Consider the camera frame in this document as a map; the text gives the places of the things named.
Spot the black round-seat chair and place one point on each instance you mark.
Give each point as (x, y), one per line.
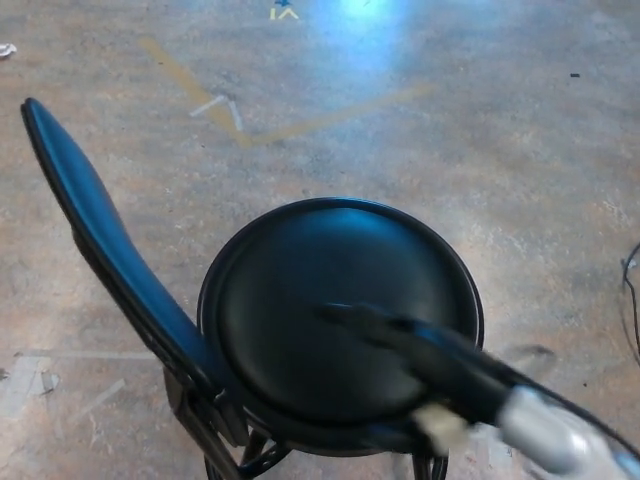
(300, 280)

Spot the crumpled white paper scrap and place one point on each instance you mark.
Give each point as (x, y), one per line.
(7, 49)

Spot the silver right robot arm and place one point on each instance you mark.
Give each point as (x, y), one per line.
(545, 435)

